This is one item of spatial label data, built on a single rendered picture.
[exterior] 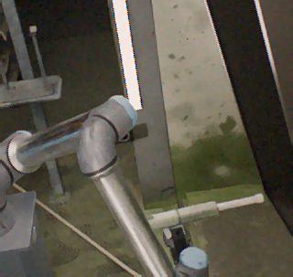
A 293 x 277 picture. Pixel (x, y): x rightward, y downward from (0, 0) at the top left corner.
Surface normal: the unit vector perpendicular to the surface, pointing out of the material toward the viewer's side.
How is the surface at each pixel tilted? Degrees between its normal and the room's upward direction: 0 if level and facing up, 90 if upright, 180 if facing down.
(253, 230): 0
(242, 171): 90
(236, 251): 0
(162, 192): 90
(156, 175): 90
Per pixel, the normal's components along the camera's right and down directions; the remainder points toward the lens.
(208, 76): 0.04, 0.49
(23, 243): -0.16, -0.86
